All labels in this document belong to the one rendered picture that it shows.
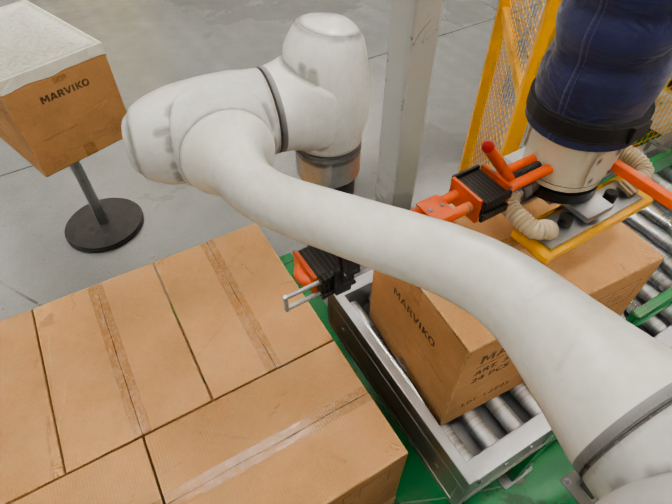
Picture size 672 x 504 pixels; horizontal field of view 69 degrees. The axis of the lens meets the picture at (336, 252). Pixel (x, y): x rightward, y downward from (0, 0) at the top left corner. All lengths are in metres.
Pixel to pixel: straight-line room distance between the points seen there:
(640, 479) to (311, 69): 0.46
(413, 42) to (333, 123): 1.48
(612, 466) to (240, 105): 0.43
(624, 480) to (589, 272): 1.03
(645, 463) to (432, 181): 2.69
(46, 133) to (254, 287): 1.00
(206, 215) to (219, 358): 1.35
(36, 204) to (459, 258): 2.96
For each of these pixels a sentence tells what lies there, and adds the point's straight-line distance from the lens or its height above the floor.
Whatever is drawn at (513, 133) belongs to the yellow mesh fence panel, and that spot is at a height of 0.89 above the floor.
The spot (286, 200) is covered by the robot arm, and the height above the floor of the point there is 1.57.
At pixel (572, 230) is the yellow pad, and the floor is 1.12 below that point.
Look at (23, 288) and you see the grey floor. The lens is 2.78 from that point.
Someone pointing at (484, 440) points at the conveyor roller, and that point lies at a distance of 1.47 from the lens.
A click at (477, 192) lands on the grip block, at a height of 1.24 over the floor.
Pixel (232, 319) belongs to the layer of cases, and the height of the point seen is 0.54.
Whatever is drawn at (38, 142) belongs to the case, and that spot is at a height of 0.77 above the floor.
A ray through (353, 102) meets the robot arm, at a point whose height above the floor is 1.56.
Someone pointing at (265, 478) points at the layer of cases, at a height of 0.54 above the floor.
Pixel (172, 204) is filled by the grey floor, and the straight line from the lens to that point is 2.89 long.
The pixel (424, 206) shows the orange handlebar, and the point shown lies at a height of 1.23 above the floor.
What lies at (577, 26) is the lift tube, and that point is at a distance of 0.97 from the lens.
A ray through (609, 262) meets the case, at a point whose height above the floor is 0.95.
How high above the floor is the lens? 1.87
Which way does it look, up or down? 48 degrees down
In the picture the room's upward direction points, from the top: straight up
